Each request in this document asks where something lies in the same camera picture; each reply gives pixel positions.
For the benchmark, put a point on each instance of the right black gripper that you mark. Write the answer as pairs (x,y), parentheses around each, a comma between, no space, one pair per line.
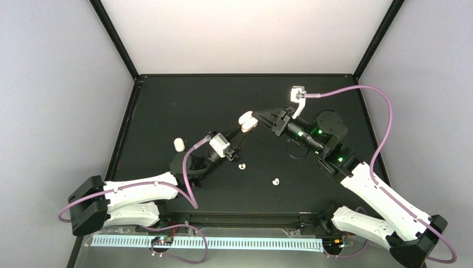
(281,114)

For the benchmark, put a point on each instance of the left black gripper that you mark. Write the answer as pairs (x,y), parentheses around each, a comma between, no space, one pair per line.
(235,146)

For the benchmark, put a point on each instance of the white square charging case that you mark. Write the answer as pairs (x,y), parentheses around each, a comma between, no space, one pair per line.
(247,121)

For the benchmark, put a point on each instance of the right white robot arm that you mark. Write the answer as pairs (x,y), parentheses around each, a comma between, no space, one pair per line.
(408,233)

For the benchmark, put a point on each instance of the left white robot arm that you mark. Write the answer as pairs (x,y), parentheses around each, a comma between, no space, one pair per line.
(97,203)

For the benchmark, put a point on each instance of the white oval closed case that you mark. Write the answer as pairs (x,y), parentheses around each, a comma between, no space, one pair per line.
(179,144)

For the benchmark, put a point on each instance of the left circuit board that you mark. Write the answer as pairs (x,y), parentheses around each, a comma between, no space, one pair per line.
(162,241)

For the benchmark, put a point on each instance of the circuit board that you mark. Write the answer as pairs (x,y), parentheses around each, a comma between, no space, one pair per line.
(336,243)
(162,241)

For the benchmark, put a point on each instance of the right circuit board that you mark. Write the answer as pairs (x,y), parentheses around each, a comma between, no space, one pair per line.
(336,243)

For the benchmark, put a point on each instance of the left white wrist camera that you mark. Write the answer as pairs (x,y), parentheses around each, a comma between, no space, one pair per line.
(221,145)

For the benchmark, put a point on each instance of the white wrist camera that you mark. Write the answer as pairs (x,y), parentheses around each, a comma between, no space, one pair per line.
(221,145)
(297,95)

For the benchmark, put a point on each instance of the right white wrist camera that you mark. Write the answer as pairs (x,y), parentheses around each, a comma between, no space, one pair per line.
(297,95)

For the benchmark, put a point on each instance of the black front rail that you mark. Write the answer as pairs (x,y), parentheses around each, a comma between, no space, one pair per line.
(245,220)

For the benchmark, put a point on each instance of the white slotted cable duct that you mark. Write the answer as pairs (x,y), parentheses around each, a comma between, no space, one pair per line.
(214,243)

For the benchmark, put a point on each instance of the black right frame post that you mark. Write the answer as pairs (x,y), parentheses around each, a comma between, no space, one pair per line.
(381,31)

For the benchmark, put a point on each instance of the black frame post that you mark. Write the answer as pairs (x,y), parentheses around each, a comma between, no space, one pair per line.
(113,34)
(381,31)

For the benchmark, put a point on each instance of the black left frame post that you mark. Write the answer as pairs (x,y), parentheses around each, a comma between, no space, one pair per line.
(113,34)

